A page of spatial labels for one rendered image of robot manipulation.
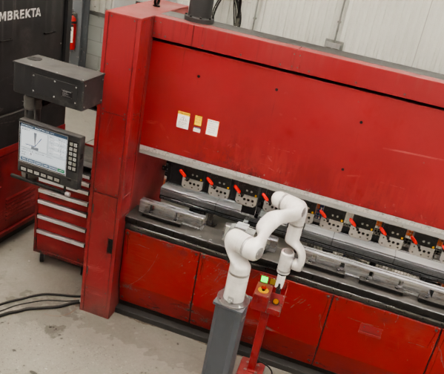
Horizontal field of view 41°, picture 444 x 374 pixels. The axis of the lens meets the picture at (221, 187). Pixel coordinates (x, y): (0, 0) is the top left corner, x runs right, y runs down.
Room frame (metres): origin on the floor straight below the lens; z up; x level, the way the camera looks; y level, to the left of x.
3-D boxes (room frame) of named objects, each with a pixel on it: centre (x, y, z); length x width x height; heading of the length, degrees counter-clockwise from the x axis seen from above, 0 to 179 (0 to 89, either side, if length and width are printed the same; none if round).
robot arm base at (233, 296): (2.83, -0.19, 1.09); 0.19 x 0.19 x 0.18
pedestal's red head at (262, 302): (3.31, -0.45, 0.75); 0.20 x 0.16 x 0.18; 79
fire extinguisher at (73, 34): (8.57, 2.57, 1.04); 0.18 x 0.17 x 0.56; 72
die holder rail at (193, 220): (3.86, 0.32, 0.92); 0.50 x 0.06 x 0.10; 77
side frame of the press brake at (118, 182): (4.12, 0.70, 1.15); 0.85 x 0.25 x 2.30; 167
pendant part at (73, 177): (3.44, 1.09, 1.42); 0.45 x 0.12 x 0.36; 74
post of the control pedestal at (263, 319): (3.31, -0.45, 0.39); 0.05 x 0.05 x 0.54; 79
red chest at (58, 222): (4.40, 1.17, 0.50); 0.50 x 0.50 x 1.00; 77
